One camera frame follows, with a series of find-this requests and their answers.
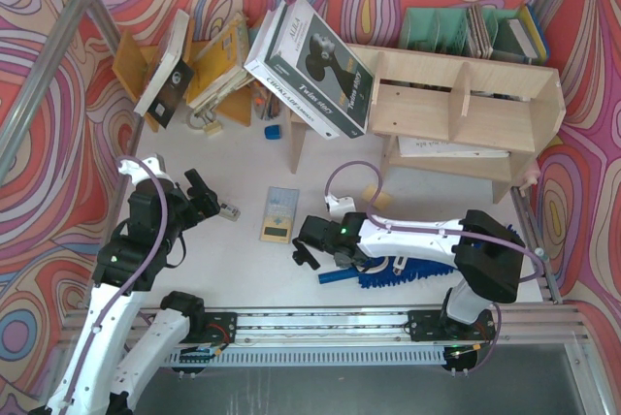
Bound blue microfibre duster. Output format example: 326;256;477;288
319;210;525;288

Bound roll of beige tape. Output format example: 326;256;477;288
360;257;390;274

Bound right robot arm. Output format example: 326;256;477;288
293;209;524;330

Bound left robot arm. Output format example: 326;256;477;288
34;158;220;414

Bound light wooden bookshelf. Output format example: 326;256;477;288
288;42;568;205

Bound black plastic clip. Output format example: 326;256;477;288
292;243;320;271

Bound blue yellow calculator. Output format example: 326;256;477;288
259;186;300;244

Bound brass padlock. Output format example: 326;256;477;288
186;111;223;136

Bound small blue box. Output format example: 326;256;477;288
264;124;282;141

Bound pencils bundle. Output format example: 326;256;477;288
250;80;281;121

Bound white papers on shelf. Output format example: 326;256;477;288
397;137;509;158

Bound white book black cover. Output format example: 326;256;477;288
134;9;194;128

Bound yellow worn books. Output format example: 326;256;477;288
186;12;250;114

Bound white Chokladfabriken book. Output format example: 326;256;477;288
244;1;340;140

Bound yellow wooden book rack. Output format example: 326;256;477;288
113;17;252;131

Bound teal desk organiser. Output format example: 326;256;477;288
398;7;532;64

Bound brown notebooks in organiser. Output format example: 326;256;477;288
467;4;493;59

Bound blue grey book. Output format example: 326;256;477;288
506;5;550;65

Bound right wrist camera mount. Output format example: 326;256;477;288
324;193;356;220

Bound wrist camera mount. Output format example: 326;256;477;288
117;153;173;187
324;193;356;220

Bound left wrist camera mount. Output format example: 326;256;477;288
117;153;173;187

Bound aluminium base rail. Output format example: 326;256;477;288
62;307;583;346

